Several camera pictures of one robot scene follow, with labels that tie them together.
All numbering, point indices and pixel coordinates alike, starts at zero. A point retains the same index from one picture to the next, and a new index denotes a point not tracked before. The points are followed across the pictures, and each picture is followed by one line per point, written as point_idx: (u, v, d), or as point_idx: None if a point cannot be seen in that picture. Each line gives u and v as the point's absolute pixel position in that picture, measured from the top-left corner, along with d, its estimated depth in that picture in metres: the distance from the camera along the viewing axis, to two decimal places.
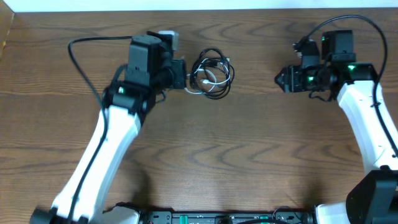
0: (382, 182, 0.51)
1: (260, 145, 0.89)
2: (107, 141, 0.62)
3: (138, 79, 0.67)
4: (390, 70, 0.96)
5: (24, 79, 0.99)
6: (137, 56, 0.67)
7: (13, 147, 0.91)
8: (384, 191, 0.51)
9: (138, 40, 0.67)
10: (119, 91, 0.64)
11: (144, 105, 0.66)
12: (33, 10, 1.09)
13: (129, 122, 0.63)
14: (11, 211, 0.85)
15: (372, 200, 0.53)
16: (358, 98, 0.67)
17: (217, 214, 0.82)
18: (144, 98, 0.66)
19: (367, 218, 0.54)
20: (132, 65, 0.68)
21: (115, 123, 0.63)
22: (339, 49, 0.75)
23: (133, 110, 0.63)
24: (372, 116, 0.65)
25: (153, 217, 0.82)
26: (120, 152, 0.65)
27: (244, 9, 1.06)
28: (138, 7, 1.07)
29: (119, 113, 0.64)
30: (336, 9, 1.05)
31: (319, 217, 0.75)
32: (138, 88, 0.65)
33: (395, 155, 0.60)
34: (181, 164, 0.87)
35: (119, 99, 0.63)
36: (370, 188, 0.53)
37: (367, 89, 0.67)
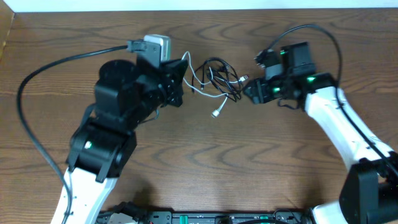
0: (363, 172, 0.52)
1: (260, 145, 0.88)
2: (73, 215, 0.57)
3: (112, 124, 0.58)
4: (390, 70, 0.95)
5: (25, 79, 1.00)
6: (107, 101, 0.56)
7: (14, 146, 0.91)
8: (367, 182, 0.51)
9: (105, 79, 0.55)
10: (86, 145, 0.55)
11: (118, 158, 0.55)
12: (35, 10, 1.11)
13: (95, 191, 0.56)
14: (10, 211, 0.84)
15: (359, 195, 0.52)
16: (323, 105, 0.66)
17: (217, 215, 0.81)
18: (118, 150, 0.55)
19: (362, 216, 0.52)
20: (102, 107, 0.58)
21: (79, 191, 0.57)
22: (298, 62, 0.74)
23: (103, 174, 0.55)
24: (339, 116, 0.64)
25: (153, 217, 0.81)
26: (96, 210, 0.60)
27: (244, 9, 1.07)
28: (138, 8, 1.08)
29: (83, 178, 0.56)
30: (334, 9, 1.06)
31: (317, 219, 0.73)
32: (110, 139, 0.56)
33: (369, 147, 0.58)
34: (181, 163, 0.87)
35: (89, 157, 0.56)
36: (355, 183, 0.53)
37: (329, 94, 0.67)
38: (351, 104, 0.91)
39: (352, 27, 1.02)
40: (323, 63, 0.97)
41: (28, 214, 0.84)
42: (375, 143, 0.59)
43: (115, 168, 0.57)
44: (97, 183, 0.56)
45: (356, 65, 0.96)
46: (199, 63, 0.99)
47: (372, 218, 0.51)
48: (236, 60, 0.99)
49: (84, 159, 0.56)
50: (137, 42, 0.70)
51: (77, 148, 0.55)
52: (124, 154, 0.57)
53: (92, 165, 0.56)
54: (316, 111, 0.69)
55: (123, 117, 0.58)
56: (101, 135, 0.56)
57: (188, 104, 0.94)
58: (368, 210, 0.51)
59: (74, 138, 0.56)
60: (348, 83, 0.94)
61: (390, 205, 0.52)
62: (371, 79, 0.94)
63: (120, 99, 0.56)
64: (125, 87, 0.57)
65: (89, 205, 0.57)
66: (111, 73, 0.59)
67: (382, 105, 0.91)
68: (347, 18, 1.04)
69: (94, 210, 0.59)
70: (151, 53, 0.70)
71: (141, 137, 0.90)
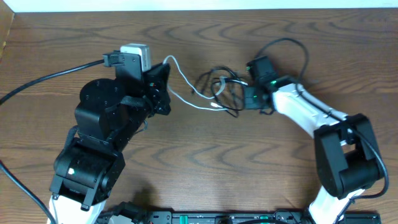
0: (326, 136, 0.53)
1: (260, 145, 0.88)
2: None
3: (99, 147, 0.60)
4: (390, 70, 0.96)
5: (24, 79, 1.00)
6: (91, 126, 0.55)
7: (13, 146, 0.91)
8: (332, 144, 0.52)
9: (85, 104, 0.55)
10: (71, 172, 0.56)
11: (103, 182, 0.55)
12: (35, 10, 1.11)
13: (79, 218, 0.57)
14: (10, 211, 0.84)
15: (328, 158, 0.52)
16: (285, 98, 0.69)
17: (217, 214, 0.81)
18: (103, 173, 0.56)
19: (336, 180, 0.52)
20: (85, 132, 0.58)
21: (65, 218, 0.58)
22: (262, 72, 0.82)
23: (88, 200, 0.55)
24: (300, 102, 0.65)
25: (153, 217, 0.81)
26: None
27: (244, 9, 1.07)
28: (138, 8, 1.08)
29: (67, 206, 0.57)
30: (334, 9, 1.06)
31: (314, 216, 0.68)
32: (94, 163, 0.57)
33: (328, 116, 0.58)
34: (181, 164, 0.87)
35: (73, 183, 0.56)
36: (321, 149, 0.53)
37: (290, 88, 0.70)
38: (352, 104, 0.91)
39: (352, 27, 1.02)
40: (323, 63, 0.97)
41: (28, 214, 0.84)
42: (331, 111, 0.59)
43: (101, 192, 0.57)
44: (82, 211, 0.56)
45: (356, 66, 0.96)
46: (200, 63, 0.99)
47: (344, 180, 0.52)
48: (236, 60, 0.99)
49: (69, 185, 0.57)
50: (114, 55, 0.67)
51: (61, 174, 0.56)
52: (109, 178, 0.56)
53: (76, 190, 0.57)
54: (285, 107, 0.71)
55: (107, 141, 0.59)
56: (85, 160, 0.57)
57: (188, 102, 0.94)
58: (338, 172, 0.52)
59: (58, 162, 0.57)
60: (348, 83, 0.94)
61: (359, 166, 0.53)
62: (370, 79, 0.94)
63: (102, 124, 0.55)
64: (108, 109, 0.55)
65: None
66: (91, 94, 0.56)
67: (382, 106, 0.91)
68: (347, 18, 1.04)
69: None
70: (130, 64, 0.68)
71: (141, 137, 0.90)
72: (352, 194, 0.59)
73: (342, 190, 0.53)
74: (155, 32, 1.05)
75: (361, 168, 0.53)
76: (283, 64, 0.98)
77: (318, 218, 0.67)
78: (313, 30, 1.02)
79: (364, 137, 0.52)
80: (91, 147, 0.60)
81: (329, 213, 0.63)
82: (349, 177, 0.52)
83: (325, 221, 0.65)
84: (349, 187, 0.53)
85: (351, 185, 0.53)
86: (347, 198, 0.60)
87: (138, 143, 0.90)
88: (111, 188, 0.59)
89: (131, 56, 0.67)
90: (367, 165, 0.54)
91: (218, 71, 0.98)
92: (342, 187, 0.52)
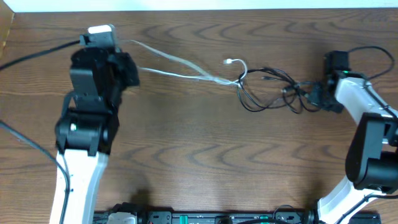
0: (372, 120, 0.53)
1: (260, 145, 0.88)
2: (74, 191, 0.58)
3: (93, 107, 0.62)
4: (390, 70, 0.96)
5: (24, 78, 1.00)
6: (84, 82, 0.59)
7: (13, 146, 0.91)
8: (374, 129, 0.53)
9: (78, 63, 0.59)
10: (73, 128, 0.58)
11: (104, 134, 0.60)
12: (34, 10, 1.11)
13: (89, 165, 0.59)
14: (10, 211, 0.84)
15: (363, 140, 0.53)
16: (351, 86, 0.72)
17: (217, 214, 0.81)
18: (104, 126, 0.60)
19: (361, 164, 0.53)
20: (79, 92, 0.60)
21: (76, 169, 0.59)
22: (337, 64, 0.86)
23: (93, 147, 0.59)
24: (363, 93, 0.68)
25: (153, 216, 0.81)
26: (94, 185, 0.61)
27: (244, 9, 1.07)
28: (139, 7, 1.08)
29: (76, 156, 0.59)
30: (334, 9, 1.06)
31: (321, 208, 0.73)
32: (93, 119, 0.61)
33: (384, 109, 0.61)
34: (181, 164, 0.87)
35: (76, 137, 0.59)
36: (362, 130, 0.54)
37: (357, 80, 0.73)
38: None
39: (352, 27, 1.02)
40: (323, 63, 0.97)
41: (28, 214, 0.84)
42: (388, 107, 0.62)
43: (102, 145, 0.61)
44: (89, 158, 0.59)
45: (356, 66, 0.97)
46: (201, 63, 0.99)
47: (370, 167, 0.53)
48: (236, 60, 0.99)
49: (72, 141, 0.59)
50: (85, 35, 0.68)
51: (63, 132, 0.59)
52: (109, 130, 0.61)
53: (80, 145, 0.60)
54: (343, 94, 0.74)
55: (101, 97, 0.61)
56: (84, 118, 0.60)
57: (189, 102, 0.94)
58: (367, 157, 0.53)
59: (58, 124, 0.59)
60: None
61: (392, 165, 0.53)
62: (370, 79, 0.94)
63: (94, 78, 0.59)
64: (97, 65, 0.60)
65: (86, 180, 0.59)
66: (80, 56, 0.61)
67: None
68: (347, 18, 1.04)
69: (92, 186, 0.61)
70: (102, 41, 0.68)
71: (142, 137, 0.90)
72: (369, 191, 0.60)
73: (362, 176, 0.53)
74: (155, 32, 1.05)
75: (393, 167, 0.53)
76: (283, 64, 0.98)
77: (321, 212, 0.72)
78: (313, 30, 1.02)
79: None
80: (86, 109, 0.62)
81: (338, 207, 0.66)
82: (377, 167, 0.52)
83: (329, 217, 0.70)
84: (373, 177, 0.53)
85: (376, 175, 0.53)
86: (362, 195, 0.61)
87: (138, 143, 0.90)
88: (111, 142, 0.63)
89: (101, 35, 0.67)
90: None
91: (218, 71, 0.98)
92: (365, 173, 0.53)
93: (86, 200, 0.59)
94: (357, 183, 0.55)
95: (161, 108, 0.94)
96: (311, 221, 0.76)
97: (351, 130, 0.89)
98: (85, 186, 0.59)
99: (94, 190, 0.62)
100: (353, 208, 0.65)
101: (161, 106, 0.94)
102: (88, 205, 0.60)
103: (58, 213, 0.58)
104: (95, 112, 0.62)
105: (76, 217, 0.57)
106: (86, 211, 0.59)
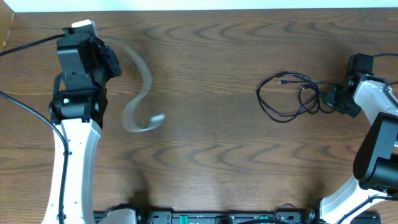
0: (388, 120, 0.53)
1: (260, 145, 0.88)
2: (73, 155, 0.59)
3: (81, 86, 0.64)
4: (390, 70, 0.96)
5: (24, 79, 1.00)
6: (70, 61, 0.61)
7: (13, 146, 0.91)
8: (388, 130, 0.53)
9: (63, 44, 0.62)
10: (65, 102, 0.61)
11: (96, 107, 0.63)
12: (34, 10, 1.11)
13: (85, 128, 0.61)
14: (11, 211, 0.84)
15: (375, 140, 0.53)
16: (371, 86, 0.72)
17: (217, 215, 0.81)
18: (94, 100, 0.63)
19: (369, 162, 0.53)
20: (67, 71, 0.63)
21: (73, 134, 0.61)
22: (360, 67, 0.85)
23: (86, 116, 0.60)
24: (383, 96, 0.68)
25: (153, 216, 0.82)
26: (92, 150, 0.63)
27: (244, 9, 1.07)
28: (139, 8, 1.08)
29: (72, 124, 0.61)
30: (335, 9, 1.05)
31: (322, 208, 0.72)
32: (83, 93, 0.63)
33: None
34: (181, 164, 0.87)
35: (69, 110, 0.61)
36: (377, 129, 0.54)
37: (377, 83, 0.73)
38: None
39: (352, 27, 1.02)
40: (323, 63, 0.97)
41: (29, 214, 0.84)
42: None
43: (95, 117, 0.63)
44: (84, 124, 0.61)
45: None
46: (201, 63, 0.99)
47: (379, 167, 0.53)
48: (236, 60, 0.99)
49: (65, 114, 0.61)
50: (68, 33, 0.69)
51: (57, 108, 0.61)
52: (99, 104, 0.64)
53: (74, 116, 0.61)
54: (360, 94, 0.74)
55: (88, 74, 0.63)
56: (74, 94, 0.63)
57: (189, 102, 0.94)
58: (377, 157, 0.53)
59: (51, 102, 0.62)
60: None
61: None
62: None
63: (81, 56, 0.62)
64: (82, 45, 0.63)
65: (83, 142, 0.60)
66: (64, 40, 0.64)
67: None
68: (347, 18, 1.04)
69: (89, 149, 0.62)
70: None
71: (142, 137, 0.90)
72: (374, 193, 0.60)
73: (369, 174, 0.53)
74: (155, 32, 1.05)
75: None
76: (283, 64, 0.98)
77: (324, 211, 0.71)
78: (313, 30, 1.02)
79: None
80: (74, 87, 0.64)
81: (341, 208, 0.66)
82: (385, 168, 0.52)
83: (331, 216, 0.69)
84: (380, 177, 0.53)
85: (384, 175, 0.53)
86: (367, 196, 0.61)
87: (138, 143, 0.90)
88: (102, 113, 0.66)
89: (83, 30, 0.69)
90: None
91: (218, 71, 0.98)
92: (372, 172, 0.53)
93: (85, 162, 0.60)
94: (363, 180, 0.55)
95: (161, 108, 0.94)
96: (311, 219, 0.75)
97: (351, 130, 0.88)
98: (83, 148, 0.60)
99: (92, 155, 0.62)
100: (355, 209, 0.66)
101: (160, 106, 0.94)
102: (87, 167, 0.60)
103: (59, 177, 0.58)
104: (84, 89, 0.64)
105: (76, 178, 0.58)
106: (85, 173, 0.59)
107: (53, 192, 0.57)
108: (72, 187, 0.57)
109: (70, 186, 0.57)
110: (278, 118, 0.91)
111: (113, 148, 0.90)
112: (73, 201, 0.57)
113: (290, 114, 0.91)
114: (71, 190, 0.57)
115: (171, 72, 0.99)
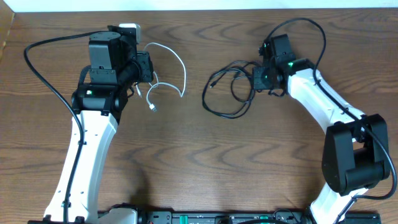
0: (338, 133, 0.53)
1: (260, 145, 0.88)
2: (87, 145, 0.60)
3: (106, 80, 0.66)
4: (390, 70, 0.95)
5: (24, 79, 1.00)
6: (99, 54, 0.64)
7: (13, 147, 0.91)
8: (342, 142, 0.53)
9: (96, 38, 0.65)
10: (88, 93, 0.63)
11: (116, 103, 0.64)
12: (34, 10, 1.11)
13: (103, 121, 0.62)
14: (10, 211, 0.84)
15: (336, 155, 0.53)
16: (301, 81, 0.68)
17: (217, 215, 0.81)
18: (115, 95, 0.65)
19: (340, 177, 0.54)
20: (95, 65, 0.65)
21: (89, 126, 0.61)
22: (280, 51, 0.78)
23: (106, 109, 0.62)
24: (316, 91, 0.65)
25: (153, 217, 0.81)
26: (106, 145, 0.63)
27: (244, 9, 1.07)
28: (138, 7, 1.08)
29: (92, 116, 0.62)
30: (334, 9, 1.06)
31: (315, 216, 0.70)
32: (106, 88, 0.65)
33: (344, 112, 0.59)
34: (182, 164, 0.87)
35: (91, 102, 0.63)
36: (333, 145, 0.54)
37: (307, 73, 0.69)
38: (352, 103, 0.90)
39: (352, 27, 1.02)
40: (323, 62, 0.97)
41: (28, 214, 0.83)
42: (349, 109, 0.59)
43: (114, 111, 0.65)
44: (102, 117, 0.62)
45: (356, 65, 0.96)
46: (200, 63, 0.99)
47: (349, 176, 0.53)
48: (236, 60, 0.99)
49: (86, 105, 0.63)
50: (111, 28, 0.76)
51: (79, 98, 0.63)
52: (120, 99, 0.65)
53: (94, 109, 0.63)
54: (297, 93, 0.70)
55: (114, 70, 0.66)
56: (98, 88, 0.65)
57: (189, 103, 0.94)
58: (344, 170, 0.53)
59: (74, 93, 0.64)
60: (348, 83, 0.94)
61: (362, 163, 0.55)
62: (370, 79, 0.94)
63: (111, 53, 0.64)
64: (113, 42, 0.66)
65: (99, 134, 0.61)
66: (98, 35, 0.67)
67: (382, 106, 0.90)
68: (347, 18, 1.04)
69: (103, 142, 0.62)
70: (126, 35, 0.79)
71: (141, 137, 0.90)
72: (354, 193, 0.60)
73: (344, 186, 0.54)
74: (155, 32, 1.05)
75: (365, 165, 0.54)
76: None
77: (318, 217, 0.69)
78: (313, 30, 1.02)
79: (375, 137, 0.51)
80: (100, 81, 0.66)
81: (328, 214, 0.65)
82: (354, 173, 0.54)
83: (325, 221, 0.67)
84: (353, 183, 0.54)
85: (354, 181, 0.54)
86: (350, 196, 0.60)
87: (138, 143, 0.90)
88: (121, 110, 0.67)
89: (127, 31, 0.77)
90: (373, 164, 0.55)
91: (218, 71, 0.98)
92: (346, 184, 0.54)
93: (97, 154, 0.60)
94: (341, 191, 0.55)
95: (162, 108, 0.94)
96: None
97: None
98: (98, 140, 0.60)
99: (105, 148, 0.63)
100: (346, 206, 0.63)
101: (161, 107, 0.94)
102: (99, 160, 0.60)
103: (70, 165, 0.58)
104: (107, 83, 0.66)
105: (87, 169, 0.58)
106: (96, 165, 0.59)
107: (63, 180, 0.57)
108: (81, 177, 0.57)
109: (79, 177, 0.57)
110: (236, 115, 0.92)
111: (112, 148, 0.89)
112: (81, 190, 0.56)
113: (241, 111, 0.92)
114: (80, 180, 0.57)
115: (171, 72, 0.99)
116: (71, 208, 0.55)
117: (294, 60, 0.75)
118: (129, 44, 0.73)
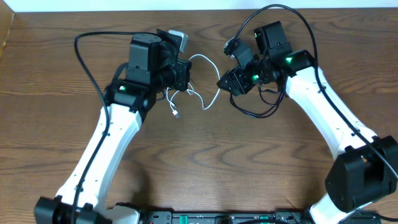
0: (349, 162, 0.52)
1: (260, 145, 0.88)
2: (111, 136, 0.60)
3: (139, 79, 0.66)
4: (390, 70, 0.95)
5: (24, 79, 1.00)
6: (138, 55, 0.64)
7: (13, 147, 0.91)
8: (355, 169, 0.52)
9: (138, 39, 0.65)
10: (120, 89, 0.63)
11: (145, 104, 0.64)
12: (34, 10, 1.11)
13: (130, 117, 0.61)
14: (10, 211, 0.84)
15: (347, 182, 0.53)
16: (305, 86, 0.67)
17: (217, 214, 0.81)
18: (145, 96, 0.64)
19: (347, 199, 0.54)
20: (132, 63, 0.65)
21: (117, 118, 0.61)
22: (273, 42, 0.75)
23: (135, 107, 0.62)
24: (320, 101, 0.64)
25: (153, 217, 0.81)
26: (127, 141, 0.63)
27: (244, 9, 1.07)
28: (138, 8, 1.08)
29: (122, 111, 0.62)
30: (334, 9, 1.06)
31: (315, 218, 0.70)
32: (138, 88, 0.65)
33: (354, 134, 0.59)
34: (183, 164, 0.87)
35: (122, 98, 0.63)
36: (342, 172, 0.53)
37: (310, 76, 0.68)
38: (352, 103, 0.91)
39: (352, 27, 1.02)
40: (323, 62, 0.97)
41: (28, 214, 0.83)
42: (359, 130, 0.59)
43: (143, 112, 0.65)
44: (129, 113, 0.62)
45: (356, 65, 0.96)
46: (199, 63, 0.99)
47: (356, 198, 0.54)
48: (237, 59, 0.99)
49: (117, 99, 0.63)
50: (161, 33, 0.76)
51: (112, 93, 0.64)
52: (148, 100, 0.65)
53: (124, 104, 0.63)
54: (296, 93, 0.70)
55: (149, 71, 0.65)
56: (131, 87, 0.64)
57: (189, 103, 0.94)
58: (352, 192, 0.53)
59: (107, 87, 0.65)
60: (348, 83, 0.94)
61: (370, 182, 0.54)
62: (370, 79, 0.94)
63: (149, 55, 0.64)
64: (153, 44, 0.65)
65: (124, 129, 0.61)
66: (138, 35, 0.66)
67: (382, 106, 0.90)
68: (347, 18, 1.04)
69: (125, 139, 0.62)
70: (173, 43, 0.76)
71: (142, 137, 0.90)
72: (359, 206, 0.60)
73: (352, 206, 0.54)
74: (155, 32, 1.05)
75: (372, 183, 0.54)
76: None
77: (318, 219, 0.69)
78: (313, 29, 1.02)
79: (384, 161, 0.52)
80: (134, 79, 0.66)
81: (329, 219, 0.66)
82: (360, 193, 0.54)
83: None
84: (360, 202, 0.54)
85: (361, 200, 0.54)
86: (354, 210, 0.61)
87: (138, 143, 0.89)
88: (149, 109, 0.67)
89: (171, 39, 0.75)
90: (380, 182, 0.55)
91: (218, 71, 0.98)
92: (353, 205, 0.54)
93: (117, 149, 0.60)
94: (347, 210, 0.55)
95: (161, 108, 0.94)
96: None
97: None
98: (122, 134, 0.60)
99: (125, 142, 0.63)
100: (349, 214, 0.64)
101: (161, 106, 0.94)
102: (118, 153, 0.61)
103: (89, 154, 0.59)
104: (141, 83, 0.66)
105: (106, 158, 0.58)
106: (114, 158, 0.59)
107: (81, 164, 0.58)
108: (97, 167, 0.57)
109: (96, 166, 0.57)
110: (262, 114, 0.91)
111: None
112: (94, 178, 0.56)
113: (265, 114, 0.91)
114: (95, 169, 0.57)
115: None
116: (83, 193, 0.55)
117: (291, 53, 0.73)
118: (166, 50, 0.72)
